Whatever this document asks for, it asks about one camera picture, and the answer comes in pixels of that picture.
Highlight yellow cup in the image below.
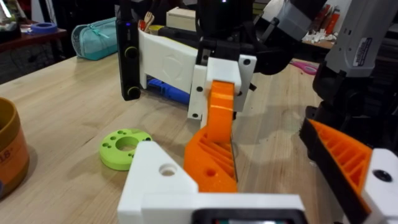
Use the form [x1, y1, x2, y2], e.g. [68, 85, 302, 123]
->
[148, 24, 165, 35]

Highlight blue electric screwdriver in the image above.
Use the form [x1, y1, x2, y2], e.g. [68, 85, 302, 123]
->
[146, 77, 191, 106]

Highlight teal zip pouch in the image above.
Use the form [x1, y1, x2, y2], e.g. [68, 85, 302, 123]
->
[71, 17, 118, 61]

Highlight heap of orange tools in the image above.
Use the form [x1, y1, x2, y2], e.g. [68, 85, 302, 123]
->
[303, 4, 341, 43]

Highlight wooden fork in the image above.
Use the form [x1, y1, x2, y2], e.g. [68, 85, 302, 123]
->
[142, 11, 155, 32]

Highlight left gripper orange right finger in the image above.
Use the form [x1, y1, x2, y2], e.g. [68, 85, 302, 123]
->
[299, 118, 398, 224]

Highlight blue tape roll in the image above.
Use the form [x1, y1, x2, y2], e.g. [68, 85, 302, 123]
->
[30, 22, 58, 35]

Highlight orange toy tub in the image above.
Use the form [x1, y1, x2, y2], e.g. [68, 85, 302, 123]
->
[0, 96, 30, 200]

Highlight left gripper bare white left finger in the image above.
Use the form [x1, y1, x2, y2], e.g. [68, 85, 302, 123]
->
[117, 141, 200, 224]

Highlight green disc with holes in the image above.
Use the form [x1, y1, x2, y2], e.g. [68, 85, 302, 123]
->
[99, 128, 153, 171]

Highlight pink scissors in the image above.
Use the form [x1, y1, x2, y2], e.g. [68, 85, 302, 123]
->
[290, 60, 318, 76]

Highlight dark wooden side table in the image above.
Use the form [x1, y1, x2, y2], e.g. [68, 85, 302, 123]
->
[0, 20, 68, 63]

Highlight pale cardboard box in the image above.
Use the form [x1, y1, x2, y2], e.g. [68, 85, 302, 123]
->
[166, 6, 197, 32]

